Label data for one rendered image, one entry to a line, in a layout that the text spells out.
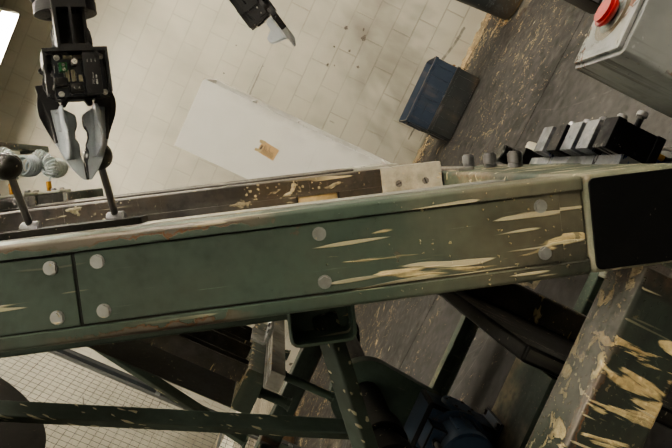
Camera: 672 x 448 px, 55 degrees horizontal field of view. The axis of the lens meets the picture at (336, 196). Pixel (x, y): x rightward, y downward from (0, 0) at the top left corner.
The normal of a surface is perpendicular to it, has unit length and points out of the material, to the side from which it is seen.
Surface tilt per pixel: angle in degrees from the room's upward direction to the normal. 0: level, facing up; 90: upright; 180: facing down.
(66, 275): 90
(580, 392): 0
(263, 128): 90
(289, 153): 90
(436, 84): 90
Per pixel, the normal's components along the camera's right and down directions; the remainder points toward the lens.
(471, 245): 0.08, 0.04
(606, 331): -0.90, -0.42
